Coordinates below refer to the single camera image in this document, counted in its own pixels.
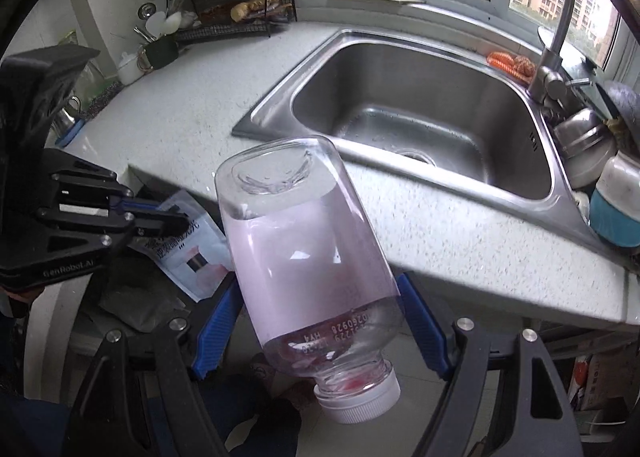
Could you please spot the dark utensil holder cup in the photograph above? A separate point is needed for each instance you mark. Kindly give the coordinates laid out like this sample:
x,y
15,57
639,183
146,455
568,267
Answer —
x,y
161,52

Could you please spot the black wok pan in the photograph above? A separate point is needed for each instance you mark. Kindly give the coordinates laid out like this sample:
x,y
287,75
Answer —
x,y
627,103

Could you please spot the black wire rack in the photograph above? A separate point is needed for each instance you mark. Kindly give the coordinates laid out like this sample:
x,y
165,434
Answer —
x,y
209,20

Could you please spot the ginger root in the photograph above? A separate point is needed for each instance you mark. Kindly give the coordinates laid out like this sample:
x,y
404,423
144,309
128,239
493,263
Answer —
x,y
243,10

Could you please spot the steel pot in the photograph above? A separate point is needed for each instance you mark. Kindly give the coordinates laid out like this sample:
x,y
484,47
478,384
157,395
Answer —
x,y
585,144

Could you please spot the curved steel faucet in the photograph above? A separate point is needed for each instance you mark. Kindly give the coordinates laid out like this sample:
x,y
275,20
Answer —
x,y
542,12

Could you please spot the person's left hand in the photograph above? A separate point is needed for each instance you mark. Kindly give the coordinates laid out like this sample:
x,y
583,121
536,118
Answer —
x,y
27,297

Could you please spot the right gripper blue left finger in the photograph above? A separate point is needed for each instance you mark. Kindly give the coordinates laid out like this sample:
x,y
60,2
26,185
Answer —
x,y
213,321

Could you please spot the steel kettle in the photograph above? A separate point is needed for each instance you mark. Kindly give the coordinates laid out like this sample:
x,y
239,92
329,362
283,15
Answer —
x,y
68,118

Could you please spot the glass pitcher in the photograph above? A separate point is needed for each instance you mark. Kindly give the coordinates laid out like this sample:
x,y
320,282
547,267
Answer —
x,y
92,91

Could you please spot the stainless steel sink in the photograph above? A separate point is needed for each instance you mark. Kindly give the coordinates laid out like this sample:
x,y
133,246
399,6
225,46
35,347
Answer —
x,y
437,115

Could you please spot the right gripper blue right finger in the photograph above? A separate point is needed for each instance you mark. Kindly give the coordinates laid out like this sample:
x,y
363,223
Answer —
x,y
429,337

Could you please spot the white blue bowl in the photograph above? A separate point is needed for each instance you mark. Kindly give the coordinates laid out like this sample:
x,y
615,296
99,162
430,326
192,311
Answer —
x,y
614,204

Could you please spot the blue white foil pouch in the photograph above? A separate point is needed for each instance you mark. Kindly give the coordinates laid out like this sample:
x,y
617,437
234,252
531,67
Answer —
x,y
198,260

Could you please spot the clear pink labelled bottle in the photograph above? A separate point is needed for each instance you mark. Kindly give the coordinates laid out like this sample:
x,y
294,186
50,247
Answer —
x,y
316,285

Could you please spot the orange dish cloth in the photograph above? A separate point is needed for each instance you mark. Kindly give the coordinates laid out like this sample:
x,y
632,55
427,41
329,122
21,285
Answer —
x,y
517,66

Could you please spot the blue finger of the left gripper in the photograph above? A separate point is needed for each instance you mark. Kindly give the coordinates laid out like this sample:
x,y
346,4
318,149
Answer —
x,y
156,225
137,207

